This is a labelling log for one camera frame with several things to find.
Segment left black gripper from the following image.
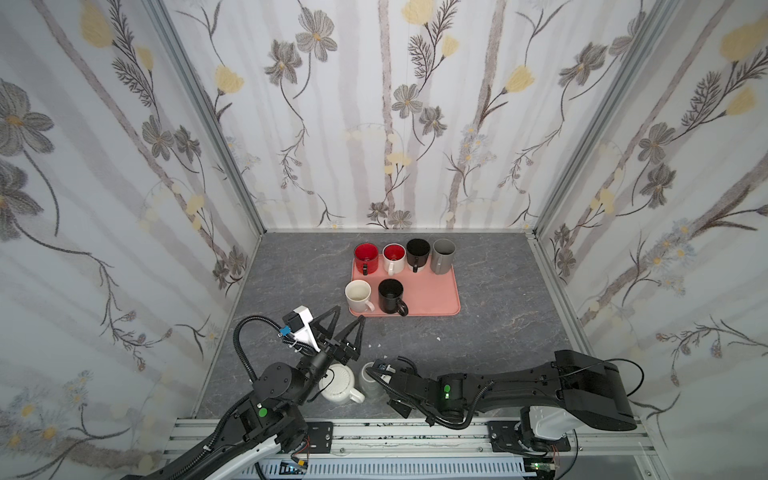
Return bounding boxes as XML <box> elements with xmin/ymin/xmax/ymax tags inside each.
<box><xmin>286</xmin><ymin>306</ymin><xmax>360</xmax><ymax>409</ymax></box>

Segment small grey mug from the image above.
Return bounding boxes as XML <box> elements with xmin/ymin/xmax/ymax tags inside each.
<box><xmin>358</xmin><ymin>361</ymin><xmax>385</xmax><ymax>400</ymax></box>

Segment pale pink mug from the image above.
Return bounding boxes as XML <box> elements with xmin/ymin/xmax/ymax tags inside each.
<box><xmin>344</xmin><ymin>280</ymin><xmax>375</xmax><ymax>314</ymax></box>

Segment black mug grey rim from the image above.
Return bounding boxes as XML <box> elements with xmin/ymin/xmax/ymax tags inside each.
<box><xmin>378</xmin><ymin>279</ymin><xmax>409</xmax><ymax>317</ymax></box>

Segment red mug black handle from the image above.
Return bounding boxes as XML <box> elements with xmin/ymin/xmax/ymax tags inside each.
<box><xmin>354</xmin><ymin>243</ymin><xmax>380</xmax><ymax>276</ymax></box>

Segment white mug red inside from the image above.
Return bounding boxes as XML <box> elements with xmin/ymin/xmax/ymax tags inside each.
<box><xmin>382</xmin><ymin>243</ymin><xmax>406</xmax><ymax>276</ymax></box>

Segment pink plastic tray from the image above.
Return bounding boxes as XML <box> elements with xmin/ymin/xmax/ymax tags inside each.
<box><xmin>351</xmin><ymin>259</ymin><xmax>461</xmax><ymax>317</ymax></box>

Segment black mug white base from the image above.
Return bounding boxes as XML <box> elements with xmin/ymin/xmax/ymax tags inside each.
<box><xmin>405</xmin><ymin>238</ymin><xmax>431</xmax><ymax>273</ymax></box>

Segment tall grey mug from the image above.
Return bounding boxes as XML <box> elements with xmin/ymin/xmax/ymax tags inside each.
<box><xmin>430</xmin><ymin>238</ymin><xmax>456</xmax><ymax>275</ymax></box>

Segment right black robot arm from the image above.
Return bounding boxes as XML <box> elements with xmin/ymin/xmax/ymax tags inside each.
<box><xmin>365</xmin><ymin>350</ymin><xmax>637</xmax><ymax>452</ymax></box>

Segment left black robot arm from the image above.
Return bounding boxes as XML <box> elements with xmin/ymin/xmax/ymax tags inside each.
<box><xmin>145</xmin><ymin>306</ymin><xmax>366</xmax><ymax>479</ymax></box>

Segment white ribbed-base mug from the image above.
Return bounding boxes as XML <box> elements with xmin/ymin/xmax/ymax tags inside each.
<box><xmin>319</xmin><ymin>363</ymin><xmax>366</xmax><ymax>404</ymax></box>

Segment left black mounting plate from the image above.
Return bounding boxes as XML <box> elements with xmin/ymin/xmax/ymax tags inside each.
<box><xmin>300</xmin><ymin>421</ymin><xmax>334</xmax><ymax>455</ymax></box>

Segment black mounting plate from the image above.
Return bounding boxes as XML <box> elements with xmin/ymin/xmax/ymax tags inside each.
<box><xmin>300</xmin><ymin>421</ymin><xmax>334</xmax><ymax>455</ymax></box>
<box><xmin>487</xmin><ymin>420</ymin><xmax>571</xmax><ymax>457</ymax></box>

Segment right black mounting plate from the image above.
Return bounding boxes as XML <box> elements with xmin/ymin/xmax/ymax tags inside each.
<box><xmin>487</xmin><ymin>420</ymin><xmax>571</xmax><ymax>457</ymax></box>

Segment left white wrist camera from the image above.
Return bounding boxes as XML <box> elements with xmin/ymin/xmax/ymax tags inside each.
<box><xmin>279</xmin><ymin>305</ymin><xmax>320</xmax><ymax>356</ymax></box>

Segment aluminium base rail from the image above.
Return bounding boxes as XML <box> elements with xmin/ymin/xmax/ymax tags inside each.
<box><xmin>167</xmin><ymin>418</ymin><xmax>649</xmax><ymax>460</ymax></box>

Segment white ventilated cable duct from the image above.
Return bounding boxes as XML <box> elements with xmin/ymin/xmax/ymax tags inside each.
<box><xmin>259</xmin><ymin>457</ymin><xmax>536</xmax><ymax>479</ymax></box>

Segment left aluminium corner post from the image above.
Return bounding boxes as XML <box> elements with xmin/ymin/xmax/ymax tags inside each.
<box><xmin>142</xmin><ymin>0</ymin><xmax>267</xmax><ymax>239</ymax></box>

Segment aluminium corner post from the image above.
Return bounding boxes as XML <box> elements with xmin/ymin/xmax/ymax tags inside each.
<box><xmin>142</xmin><ymin>0</ymin><xmax>267</xmax><ymax>239</ymax></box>
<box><xmin>531</xmin><ymin>0</ymin><xmax>679</xmax><ymax>240</ymax></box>

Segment right aluminium corner post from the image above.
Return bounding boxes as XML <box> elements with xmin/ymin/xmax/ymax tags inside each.
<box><xmin>531</xmin><ymin>0</ymin><xmax>679</xmax><ymax>240</ymax></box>

